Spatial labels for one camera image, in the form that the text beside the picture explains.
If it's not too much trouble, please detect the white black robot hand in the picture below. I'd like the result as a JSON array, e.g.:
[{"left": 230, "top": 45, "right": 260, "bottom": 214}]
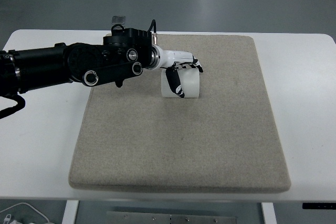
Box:
[{"left": 151, "top": 45, "right": 203, "bottom": 98}]

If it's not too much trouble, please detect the white plastic cup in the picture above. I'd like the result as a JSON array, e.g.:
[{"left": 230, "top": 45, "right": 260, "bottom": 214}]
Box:
[{"left": 161, "top": 68, "right": 200, "bottom": 98}]

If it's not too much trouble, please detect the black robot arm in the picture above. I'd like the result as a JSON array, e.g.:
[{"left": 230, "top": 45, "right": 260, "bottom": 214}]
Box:
[{"left": 1, "top": 20, "right": 203, "bottom": 118}]

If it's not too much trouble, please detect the beige felt mat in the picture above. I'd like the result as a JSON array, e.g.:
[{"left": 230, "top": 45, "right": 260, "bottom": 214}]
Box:
[{"left": 69, "top": 35, "right": 291, "bottom": 193}]

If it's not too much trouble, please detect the metal floor plate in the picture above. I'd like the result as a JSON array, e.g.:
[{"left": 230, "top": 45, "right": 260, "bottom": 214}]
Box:
[{"left": 111, "top": 15, "right": 126, "bottom": 25}]

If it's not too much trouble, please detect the black table control panel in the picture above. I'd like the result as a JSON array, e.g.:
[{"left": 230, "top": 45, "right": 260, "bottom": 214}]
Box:
[{"left": 302, "top": 202, "right": 336, "bottom": 210}]

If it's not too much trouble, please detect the grey metal base plate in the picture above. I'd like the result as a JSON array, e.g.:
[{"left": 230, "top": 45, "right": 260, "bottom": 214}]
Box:
[{"left": 105, "top": 211, "right": 237, "bottom": 224}]

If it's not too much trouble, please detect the white table leg frame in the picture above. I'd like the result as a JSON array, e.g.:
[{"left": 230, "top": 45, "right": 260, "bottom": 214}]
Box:
[{"left": 61, "top": 200, "right": 79, "bottom": 224}]

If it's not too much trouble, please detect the white cable on floor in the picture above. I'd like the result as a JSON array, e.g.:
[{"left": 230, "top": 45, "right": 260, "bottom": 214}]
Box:
[{"left": 0, "top": 202, "right": 50, "bottom": 224}]

